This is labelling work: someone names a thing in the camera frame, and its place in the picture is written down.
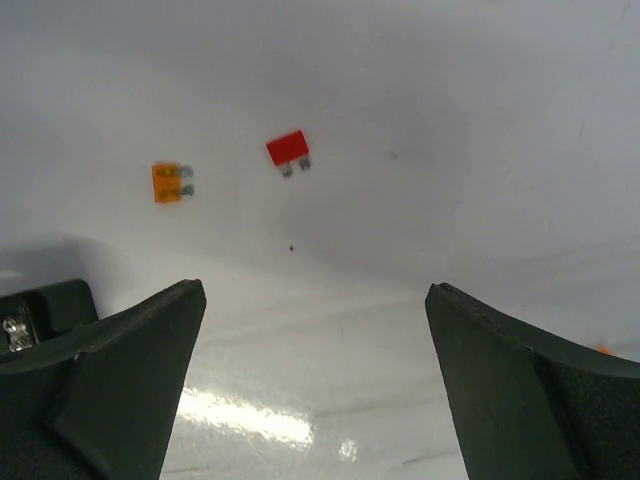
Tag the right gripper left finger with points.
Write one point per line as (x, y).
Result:
(84, 397)

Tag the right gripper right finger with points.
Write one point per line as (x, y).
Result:
(527, 404)

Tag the red blade fuse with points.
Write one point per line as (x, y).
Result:
(289, 149)

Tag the orange blade fuse near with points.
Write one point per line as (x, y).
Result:
(171, 182)

